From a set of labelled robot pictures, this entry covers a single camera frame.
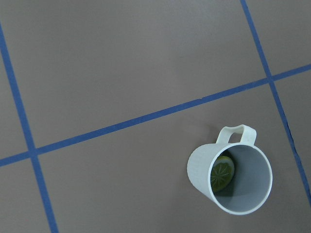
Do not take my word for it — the white mug with handle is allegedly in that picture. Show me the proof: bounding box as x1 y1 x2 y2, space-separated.
187 125 273 215

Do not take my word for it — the green lemon slice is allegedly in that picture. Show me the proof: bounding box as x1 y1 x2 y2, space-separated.
210 156 235 193

